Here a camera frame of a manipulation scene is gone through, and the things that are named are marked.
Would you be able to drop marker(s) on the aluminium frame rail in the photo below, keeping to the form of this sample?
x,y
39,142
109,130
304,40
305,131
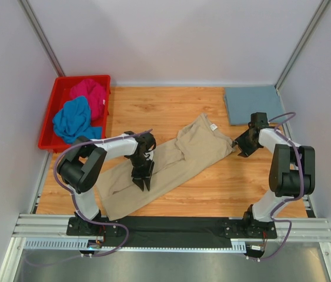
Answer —
x,y
301,252

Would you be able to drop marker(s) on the red plastic bin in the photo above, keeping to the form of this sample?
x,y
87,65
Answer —
x,y
48,140

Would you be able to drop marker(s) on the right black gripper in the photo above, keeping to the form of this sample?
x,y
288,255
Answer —
x,y
246,141

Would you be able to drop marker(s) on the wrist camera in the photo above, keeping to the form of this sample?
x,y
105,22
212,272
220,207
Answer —
x,y
258,120
146,145

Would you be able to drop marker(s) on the white slotted cable duct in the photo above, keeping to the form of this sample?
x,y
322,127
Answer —
x,y
86,245

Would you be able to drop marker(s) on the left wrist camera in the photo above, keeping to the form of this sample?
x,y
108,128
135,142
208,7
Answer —
x,y
146,145

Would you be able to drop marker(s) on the beige t shirt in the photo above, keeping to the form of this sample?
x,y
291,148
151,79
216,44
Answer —
x,y
196,147

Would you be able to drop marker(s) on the right corner aluminium post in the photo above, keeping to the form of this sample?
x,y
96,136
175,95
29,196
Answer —
x,y
302,42

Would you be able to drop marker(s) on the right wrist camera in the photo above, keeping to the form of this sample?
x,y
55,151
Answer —
x,y
258,120

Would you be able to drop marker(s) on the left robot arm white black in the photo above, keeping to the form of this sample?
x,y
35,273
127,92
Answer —
x,y
78,167

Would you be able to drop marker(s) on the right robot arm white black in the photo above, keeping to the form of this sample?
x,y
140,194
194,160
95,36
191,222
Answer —
x,y
291,175

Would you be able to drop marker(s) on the crumpled magenta t shirt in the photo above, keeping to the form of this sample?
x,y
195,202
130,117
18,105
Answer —
x,y
95,95

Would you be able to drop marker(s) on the corner aluminium post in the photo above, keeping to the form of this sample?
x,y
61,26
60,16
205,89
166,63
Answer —
x,y
302,42
40,34

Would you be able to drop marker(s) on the crumpled blue t shirt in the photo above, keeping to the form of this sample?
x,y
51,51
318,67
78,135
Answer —
x,y
74,120

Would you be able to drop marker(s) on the folded grey-blue t shirt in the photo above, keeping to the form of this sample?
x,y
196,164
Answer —
x,y
241,102

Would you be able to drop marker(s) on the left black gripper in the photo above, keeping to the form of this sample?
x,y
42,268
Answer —
x,y
141,173

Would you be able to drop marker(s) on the left corner aluminium post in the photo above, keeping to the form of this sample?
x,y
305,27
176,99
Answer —
x,y
40,34

